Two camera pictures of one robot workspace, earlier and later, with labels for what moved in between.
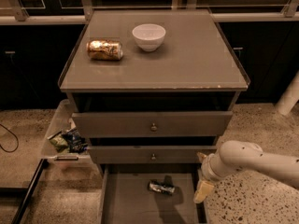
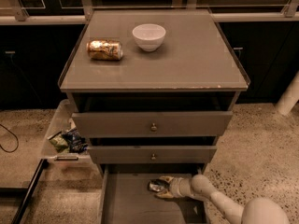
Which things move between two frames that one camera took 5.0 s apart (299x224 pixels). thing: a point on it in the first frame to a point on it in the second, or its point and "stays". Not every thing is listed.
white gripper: (206, 170) to (176, 188)
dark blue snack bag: (76, 142) stays
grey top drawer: (155, 123) stays
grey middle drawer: (149, 154) stays
